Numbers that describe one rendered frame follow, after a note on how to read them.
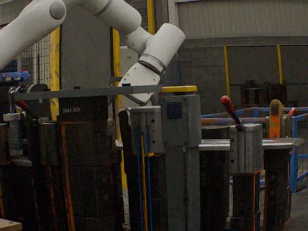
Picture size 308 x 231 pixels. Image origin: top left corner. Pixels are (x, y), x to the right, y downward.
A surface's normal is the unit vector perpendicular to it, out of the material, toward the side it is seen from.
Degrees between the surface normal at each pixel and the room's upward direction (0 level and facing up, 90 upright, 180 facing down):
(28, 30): 108
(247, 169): 90
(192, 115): 90
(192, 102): 90
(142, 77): 74
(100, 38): 90
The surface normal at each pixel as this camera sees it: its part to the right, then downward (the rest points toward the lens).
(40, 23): 0.09, 0.38
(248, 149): -0.45, 0.07
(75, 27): 0.86, -0.01
